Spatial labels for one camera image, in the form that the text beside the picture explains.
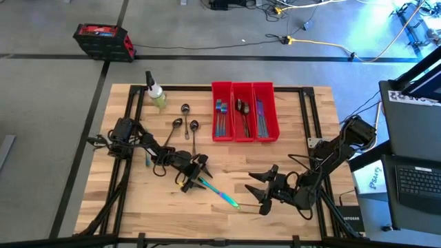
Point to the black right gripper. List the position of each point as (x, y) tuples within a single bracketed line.
[(282, 189)]

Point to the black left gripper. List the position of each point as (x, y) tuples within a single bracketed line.
[(187, 165)]

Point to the red plastic bin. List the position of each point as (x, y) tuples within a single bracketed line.
[(263, 89), (223, 90), (243, 90)]

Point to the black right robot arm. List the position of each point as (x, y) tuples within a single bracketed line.
[(330, 155)]

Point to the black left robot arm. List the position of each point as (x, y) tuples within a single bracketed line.
[(122, 134)]

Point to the yellow spray bottle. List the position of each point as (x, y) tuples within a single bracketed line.
[(157, 98)]

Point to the black network router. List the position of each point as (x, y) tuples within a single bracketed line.
[(351, 220)]

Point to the white printed sheet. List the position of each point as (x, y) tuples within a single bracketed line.
[(370, 179)]

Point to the black laptop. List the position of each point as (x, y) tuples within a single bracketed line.
[(417, 182)]

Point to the red black toolbox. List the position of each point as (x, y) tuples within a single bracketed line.
[(103, 44)]

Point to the black power adapter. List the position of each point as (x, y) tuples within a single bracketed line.
[(308, 25)]

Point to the black table camera box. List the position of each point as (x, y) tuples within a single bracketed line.
[(217, 242)]

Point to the black table frame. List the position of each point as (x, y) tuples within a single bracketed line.
[(182, 88)]

